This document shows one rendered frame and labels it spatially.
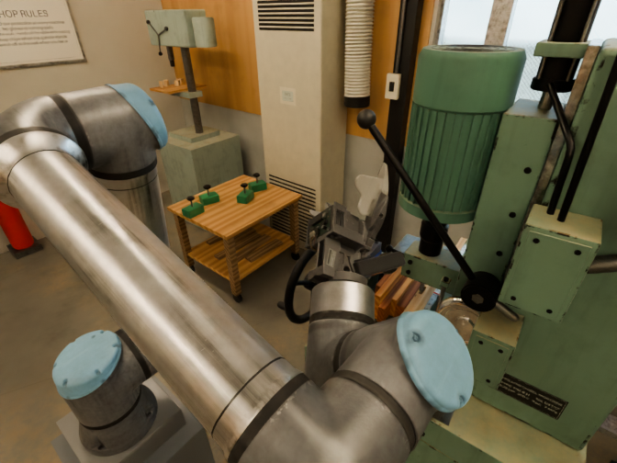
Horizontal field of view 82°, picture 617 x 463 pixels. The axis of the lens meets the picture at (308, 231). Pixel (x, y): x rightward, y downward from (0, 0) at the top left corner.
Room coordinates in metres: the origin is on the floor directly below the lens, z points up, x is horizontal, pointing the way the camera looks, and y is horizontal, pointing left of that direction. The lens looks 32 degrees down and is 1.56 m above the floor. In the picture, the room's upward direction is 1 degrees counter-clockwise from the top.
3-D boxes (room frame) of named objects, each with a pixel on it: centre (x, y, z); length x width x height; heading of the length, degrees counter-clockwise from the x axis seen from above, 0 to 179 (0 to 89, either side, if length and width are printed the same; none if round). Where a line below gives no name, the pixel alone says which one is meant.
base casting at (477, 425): (0.61, -0.39, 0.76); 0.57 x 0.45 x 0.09; 53
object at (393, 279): (0.72, -0.23, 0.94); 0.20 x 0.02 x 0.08; 143
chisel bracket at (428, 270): (0.67, -0.30, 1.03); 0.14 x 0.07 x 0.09; 53
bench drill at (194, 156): (2.82, 0.86, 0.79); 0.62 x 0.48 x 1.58; 52
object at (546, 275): (0.44, -0.37, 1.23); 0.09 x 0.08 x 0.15; 53
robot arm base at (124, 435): (0.55, 0.52, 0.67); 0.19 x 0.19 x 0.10
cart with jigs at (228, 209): (2.04, 0.47, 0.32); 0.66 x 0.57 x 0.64; 141
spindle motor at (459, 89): (0.69, -0.29, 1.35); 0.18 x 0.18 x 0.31
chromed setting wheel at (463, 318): (0.51, -0.32, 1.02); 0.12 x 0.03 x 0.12; 53
